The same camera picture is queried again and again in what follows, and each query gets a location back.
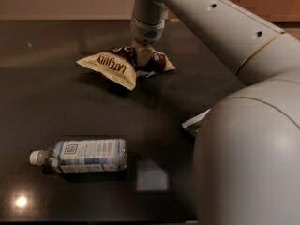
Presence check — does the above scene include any brown chip bag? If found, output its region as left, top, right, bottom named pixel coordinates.
left=77, top=46, right=175, bottom=91

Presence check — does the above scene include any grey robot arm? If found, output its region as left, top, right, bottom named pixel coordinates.
left=131, top=0, right=300, bottom=225

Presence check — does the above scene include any green jalapeno chip bag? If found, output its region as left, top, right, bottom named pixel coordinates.
left=181, top=110, right=210, bottom=138

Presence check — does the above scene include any clear plastic water bottle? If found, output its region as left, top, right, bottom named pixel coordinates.
left=29, top=139, right=128, bottom=173

